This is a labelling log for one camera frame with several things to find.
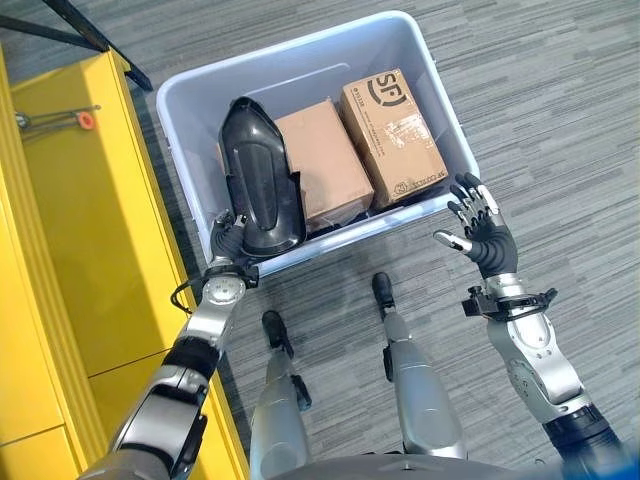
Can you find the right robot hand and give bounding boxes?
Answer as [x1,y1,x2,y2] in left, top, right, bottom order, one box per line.
[433,172,519,281]

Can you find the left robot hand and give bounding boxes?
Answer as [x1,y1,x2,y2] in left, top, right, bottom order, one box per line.
[210,210,248,265]

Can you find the black sole-shaped part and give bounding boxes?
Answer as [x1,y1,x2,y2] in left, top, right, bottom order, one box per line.
[218,96,307,259]

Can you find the plain brown cardboard box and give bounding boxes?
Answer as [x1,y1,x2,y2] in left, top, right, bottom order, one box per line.
[273,99,376,229]

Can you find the pale plastic storage box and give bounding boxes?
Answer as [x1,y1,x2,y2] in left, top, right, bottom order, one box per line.
[156,10,481,279]

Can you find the printed brown cardboard box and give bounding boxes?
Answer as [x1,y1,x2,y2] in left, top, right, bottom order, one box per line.
[340,68,449,210]

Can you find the yellow metal shelf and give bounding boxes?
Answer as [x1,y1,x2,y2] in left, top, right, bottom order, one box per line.
[0,44,251,480]

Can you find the right silver robot leg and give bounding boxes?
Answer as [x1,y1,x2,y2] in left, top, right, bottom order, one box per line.
[371,272,466,460]

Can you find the silver robot leg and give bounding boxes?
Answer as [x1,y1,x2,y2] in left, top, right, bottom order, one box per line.
[248,310,314,480]
[371,272,466,460]

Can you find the left silver robot leg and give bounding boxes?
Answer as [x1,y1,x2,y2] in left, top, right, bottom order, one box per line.
[248,310,314,480]

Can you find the grey tool with orange cap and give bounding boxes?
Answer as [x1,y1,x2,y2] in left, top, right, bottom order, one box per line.
[14,104,102,132]

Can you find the black metal frame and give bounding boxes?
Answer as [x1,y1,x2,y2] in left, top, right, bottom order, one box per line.
[0,0,154,92]

